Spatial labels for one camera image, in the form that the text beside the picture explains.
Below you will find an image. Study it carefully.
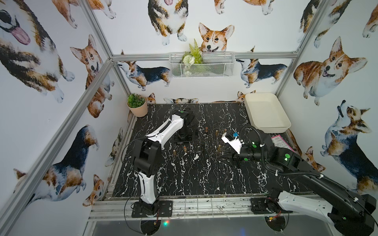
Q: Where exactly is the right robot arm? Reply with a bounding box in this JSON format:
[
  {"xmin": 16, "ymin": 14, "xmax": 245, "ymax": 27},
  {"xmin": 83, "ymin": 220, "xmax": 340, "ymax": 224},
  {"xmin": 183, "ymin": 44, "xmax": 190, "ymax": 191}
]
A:
[{"xmin": 217, "ymin": 125, "xmax": 378, "ymax": 236}]

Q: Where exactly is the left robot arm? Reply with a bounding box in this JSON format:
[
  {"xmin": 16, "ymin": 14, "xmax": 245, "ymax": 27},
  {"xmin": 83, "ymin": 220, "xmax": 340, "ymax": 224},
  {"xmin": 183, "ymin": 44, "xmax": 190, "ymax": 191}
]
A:
[{"xmin": 132, "ymin": 109, "xmax": 195, "ymax": 216}]

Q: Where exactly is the pink paper card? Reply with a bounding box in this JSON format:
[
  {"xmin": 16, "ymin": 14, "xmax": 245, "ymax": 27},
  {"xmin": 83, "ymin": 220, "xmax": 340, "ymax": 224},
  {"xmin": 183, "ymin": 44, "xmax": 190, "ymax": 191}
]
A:
[{"xmin": 271, "ymin": 135, "xmax": 294, "ymax": 151}]

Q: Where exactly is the cream plastic tray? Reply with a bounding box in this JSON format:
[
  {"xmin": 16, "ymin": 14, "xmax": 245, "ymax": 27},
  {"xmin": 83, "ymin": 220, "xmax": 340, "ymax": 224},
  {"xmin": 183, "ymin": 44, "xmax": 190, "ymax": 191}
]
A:
[{"xmin": 244, "ymin": 93, "xmax": 291, "ymax": 133}]

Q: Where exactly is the small potted green plant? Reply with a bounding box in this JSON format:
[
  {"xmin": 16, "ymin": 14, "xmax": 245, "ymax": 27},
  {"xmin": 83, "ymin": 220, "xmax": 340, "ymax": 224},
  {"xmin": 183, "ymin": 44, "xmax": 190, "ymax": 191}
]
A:
[{"xmin": 127, "ymin": 93, "xmax": 148, "ymax": 118}]

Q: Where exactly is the artificial fern with white flower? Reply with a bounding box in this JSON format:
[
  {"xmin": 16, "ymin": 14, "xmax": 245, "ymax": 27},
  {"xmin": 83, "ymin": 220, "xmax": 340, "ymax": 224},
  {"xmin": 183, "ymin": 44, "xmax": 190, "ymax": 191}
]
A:
[{"xmin": 181, "ymin": 40, "xmax": 203, "ymax": 77}]

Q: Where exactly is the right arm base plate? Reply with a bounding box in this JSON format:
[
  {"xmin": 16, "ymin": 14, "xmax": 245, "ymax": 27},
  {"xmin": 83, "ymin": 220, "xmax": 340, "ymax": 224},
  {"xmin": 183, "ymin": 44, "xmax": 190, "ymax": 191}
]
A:
[{"xmin": 250, "ymin": 197, "xmax": 293, "ymax": 214}]

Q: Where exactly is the white wire wall basket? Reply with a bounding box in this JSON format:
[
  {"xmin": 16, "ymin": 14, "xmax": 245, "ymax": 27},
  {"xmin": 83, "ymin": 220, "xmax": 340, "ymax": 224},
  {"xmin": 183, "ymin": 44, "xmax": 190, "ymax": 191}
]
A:
[{"xmin": 169, "ymin": 52, "xmax": 236, "ymax": 78}]

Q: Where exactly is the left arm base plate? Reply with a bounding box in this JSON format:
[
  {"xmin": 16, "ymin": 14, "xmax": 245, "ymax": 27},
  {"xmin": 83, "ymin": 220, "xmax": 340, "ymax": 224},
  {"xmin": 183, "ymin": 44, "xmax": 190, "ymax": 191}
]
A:
[{"xmin": 132, "ymin": 200, "xmax": 173, "ymax": 218}]

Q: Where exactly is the aluminium front rail frame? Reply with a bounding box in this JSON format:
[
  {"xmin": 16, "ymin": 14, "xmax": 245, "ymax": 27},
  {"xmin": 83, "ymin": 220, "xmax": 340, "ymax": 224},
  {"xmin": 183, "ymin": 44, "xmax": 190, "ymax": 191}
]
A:
[{"xmin": 88, "ymin": 194, "xmax": 276, "ymax": 222}]

